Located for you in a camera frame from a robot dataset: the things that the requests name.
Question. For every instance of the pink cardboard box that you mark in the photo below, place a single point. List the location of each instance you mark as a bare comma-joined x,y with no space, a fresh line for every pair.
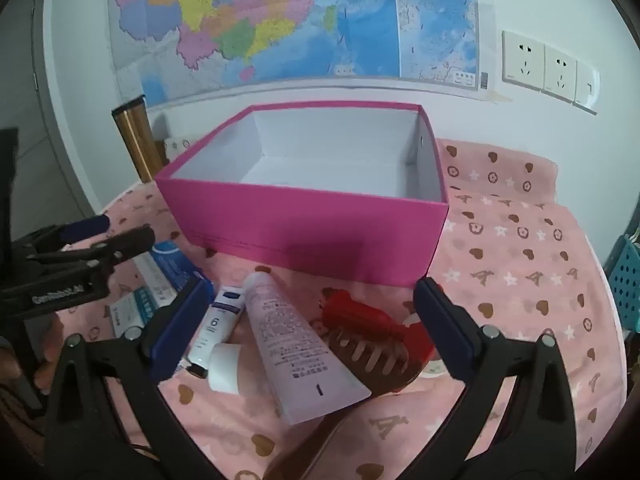
300,230

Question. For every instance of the red plastic clip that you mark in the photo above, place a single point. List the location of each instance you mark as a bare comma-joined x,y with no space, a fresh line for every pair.
360,320

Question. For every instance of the white medicine box blue stripes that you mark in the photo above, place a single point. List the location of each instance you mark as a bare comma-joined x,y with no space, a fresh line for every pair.
132,310

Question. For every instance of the small white tube blue label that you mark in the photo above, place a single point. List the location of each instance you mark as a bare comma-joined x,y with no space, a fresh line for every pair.
215,330

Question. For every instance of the white tape roll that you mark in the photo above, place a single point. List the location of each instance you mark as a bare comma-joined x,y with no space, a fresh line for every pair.
435,367

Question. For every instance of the blue perforated basket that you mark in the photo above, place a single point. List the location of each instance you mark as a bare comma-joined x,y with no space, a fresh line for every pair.
627,280

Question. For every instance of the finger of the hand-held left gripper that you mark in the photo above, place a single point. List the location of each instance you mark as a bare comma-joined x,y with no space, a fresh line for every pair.
125,247
90,225

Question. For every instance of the gold metal tumbler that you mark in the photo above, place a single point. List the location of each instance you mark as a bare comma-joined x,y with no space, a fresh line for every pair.
137,140

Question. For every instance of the white wall switch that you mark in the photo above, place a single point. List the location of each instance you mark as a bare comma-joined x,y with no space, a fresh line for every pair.
586,87

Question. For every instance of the colourful wall map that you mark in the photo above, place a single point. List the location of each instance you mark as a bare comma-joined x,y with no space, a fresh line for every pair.
300,20

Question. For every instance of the wooden comb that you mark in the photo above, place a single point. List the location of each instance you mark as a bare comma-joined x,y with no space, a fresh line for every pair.
370,365

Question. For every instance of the grey wardrobe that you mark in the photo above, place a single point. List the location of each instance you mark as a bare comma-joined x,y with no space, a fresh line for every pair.
30,110

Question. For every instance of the white wall socket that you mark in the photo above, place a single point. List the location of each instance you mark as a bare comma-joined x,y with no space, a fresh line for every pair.
560,72
522,60

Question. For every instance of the pink cream tube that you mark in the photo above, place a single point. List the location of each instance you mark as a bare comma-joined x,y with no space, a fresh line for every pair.
290,340

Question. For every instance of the pink printed tablecloth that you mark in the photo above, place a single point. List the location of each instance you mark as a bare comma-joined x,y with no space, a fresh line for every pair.
525,260

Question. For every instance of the person's left hand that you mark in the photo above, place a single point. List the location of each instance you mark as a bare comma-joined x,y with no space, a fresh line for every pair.
46,372

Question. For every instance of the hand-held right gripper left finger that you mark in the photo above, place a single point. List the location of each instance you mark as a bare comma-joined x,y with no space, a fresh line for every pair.
185,320

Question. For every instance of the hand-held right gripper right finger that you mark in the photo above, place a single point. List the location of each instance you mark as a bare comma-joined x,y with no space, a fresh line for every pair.
445,320

